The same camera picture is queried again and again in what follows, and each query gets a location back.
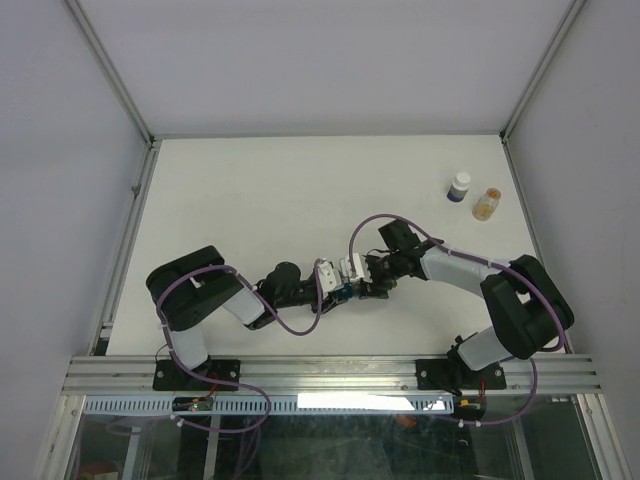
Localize white pill bottle blue label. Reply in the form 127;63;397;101
447;172;471;203

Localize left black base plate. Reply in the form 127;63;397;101
152;359;241;392

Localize weekly pill organizer strip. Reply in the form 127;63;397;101
330;281;362;305

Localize right aluminium frame post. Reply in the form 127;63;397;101
499;0;587;142

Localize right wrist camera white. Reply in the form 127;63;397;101
339;253;370;284

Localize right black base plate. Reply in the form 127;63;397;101
414;358;506;395

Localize aluminium frame post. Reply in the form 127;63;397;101
499;0;587;142
63;0;154;144

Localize white slotted cable duct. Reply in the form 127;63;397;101
83;392;454;417

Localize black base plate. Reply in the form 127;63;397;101
414;358;506;395
152;359;241;392

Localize clear bottle yellow capsules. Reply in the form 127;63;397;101
472;188;501;221

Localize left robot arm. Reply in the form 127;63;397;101
145;245;344;389

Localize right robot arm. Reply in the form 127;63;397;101
362;215;575;395

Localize left aluminium frame post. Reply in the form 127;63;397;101
63;0;154;144

